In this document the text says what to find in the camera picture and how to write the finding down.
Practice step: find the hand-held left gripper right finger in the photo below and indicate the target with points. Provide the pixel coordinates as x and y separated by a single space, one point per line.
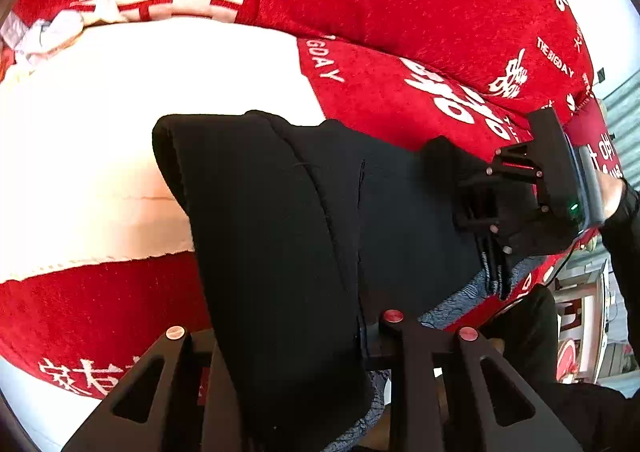
402 349

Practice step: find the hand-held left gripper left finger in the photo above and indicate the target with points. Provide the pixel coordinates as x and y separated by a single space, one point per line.
165 412

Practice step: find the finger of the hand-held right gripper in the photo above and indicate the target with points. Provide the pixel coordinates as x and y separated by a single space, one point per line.
500 252
515 159

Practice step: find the black pants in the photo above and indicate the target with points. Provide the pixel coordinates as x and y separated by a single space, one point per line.
280 232

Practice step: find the person's right hand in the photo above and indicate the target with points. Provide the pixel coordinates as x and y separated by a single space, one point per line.
612 197

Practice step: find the blue-grey patterned cloth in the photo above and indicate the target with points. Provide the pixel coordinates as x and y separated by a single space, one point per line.
450 304

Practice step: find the person's leg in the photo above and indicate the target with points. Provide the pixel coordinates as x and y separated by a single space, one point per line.
525 332

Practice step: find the white cabinet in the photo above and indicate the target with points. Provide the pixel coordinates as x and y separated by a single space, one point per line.
590 312

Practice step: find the red white printed bedsheet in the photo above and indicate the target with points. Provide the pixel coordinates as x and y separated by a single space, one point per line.
100 172

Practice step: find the white crumpled cloth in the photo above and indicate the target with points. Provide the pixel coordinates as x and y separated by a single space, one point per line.
42 37

